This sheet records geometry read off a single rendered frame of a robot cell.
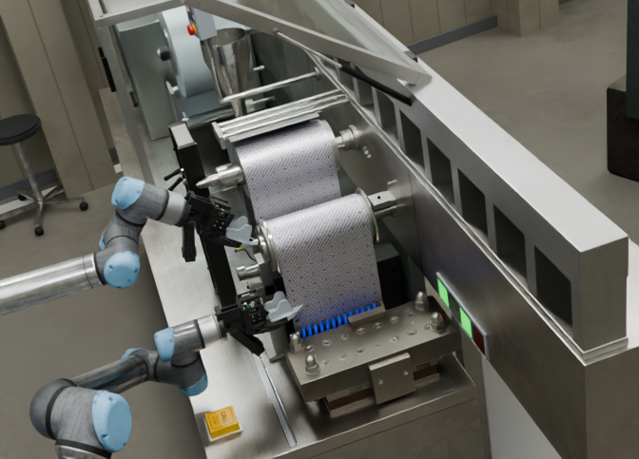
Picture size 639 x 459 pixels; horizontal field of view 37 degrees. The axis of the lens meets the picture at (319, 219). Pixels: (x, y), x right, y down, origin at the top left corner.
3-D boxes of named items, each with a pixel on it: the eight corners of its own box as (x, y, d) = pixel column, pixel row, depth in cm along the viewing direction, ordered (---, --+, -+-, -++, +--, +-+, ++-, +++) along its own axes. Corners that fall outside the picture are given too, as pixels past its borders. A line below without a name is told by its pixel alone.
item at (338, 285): (295, 332, 238) (280, 272, 228) (382, 302, 242) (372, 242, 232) (296, 333, 238) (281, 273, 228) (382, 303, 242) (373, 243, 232)
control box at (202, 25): (186, 36, 260) (177, 1, 254) (208, 28, 262) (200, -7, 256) (195, 43, 254) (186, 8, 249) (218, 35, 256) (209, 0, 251)
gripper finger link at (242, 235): (268, 234, 226) (233, 221, 222) (257, 255, 227) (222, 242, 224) (265, 228, 228) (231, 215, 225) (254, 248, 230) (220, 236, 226)
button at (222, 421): (206, 420, 234) (204, 413, 233) (233, 411, 235) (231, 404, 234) (212, 439, 228) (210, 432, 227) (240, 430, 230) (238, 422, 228)
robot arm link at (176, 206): (158, 226, 216) (152, 210, 223) (176, 233, 218) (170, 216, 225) (171, 199, 214) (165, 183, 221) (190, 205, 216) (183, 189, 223)
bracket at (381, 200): (367, 201, 236) (366, 194, 235) (389, 194, 237) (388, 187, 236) (375, 210, 232) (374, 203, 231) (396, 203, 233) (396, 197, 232)
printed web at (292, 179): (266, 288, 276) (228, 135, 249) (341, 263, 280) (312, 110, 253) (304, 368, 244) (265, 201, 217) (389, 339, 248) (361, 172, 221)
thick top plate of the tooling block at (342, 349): (286, 363, 237) (282, 344, 233) (435, 313, 243) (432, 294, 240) (305, 404, 223) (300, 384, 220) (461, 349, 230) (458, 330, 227)
